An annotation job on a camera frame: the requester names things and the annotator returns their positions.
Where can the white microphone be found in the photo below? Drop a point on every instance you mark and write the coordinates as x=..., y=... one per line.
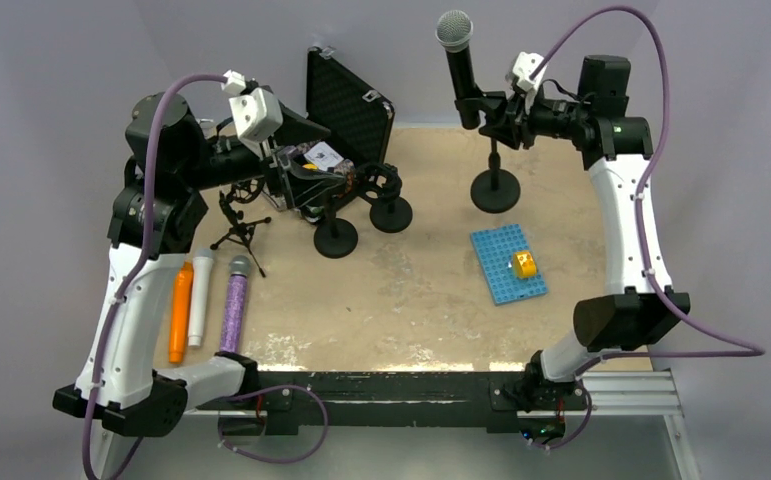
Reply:
x=202, y=263

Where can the blue lego baseplate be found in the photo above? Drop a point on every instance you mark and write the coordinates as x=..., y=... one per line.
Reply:
x=495, y=250

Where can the black round base clip stand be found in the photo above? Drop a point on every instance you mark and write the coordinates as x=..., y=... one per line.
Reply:
x=334, y=237

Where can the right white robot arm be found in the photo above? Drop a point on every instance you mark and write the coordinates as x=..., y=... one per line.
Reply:
x=616, y=149

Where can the black microphone silver grille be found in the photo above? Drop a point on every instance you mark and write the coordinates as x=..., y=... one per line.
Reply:
x=454, y=31

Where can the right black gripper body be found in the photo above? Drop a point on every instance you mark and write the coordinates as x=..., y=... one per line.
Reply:
x=553, y=118

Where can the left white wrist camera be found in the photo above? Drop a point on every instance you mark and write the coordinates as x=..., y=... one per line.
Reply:
x=256, y=112

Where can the black shock mount round stand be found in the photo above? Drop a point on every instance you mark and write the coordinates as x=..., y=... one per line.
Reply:
x=380, y=185

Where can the black poker chip case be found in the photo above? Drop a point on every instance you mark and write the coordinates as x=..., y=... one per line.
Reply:
x=359, y=117

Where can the black tripod shock mount stand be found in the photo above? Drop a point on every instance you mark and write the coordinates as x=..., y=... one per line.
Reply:
x=241, y=231

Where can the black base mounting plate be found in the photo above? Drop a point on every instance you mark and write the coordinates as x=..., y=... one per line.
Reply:
x=497, y=401

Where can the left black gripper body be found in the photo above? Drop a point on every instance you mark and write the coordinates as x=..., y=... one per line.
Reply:
x=218, y=164

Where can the orange lego brick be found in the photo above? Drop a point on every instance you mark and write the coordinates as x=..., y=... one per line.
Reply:
x=523, y=265

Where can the purple glitter microphone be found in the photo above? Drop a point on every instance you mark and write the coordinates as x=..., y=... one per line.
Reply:
x=235, y=304

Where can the orange microphone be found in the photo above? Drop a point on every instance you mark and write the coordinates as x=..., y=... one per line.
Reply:
x=180, y=314

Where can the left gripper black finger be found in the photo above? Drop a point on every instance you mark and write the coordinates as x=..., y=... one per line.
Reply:
x=296, y=129
x=300, y=186

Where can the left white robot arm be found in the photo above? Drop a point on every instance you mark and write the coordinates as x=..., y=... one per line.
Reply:
x=119, y=386

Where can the white card deck box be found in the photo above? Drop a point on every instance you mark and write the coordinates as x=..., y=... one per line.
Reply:
x=323, y=156

